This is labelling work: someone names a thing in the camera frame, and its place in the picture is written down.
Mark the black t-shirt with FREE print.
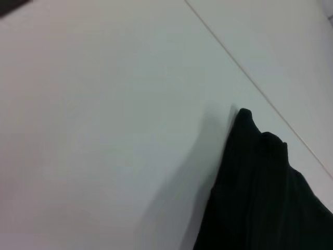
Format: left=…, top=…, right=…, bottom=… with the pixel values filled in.
left=191, top=108, right=333, bottom=250

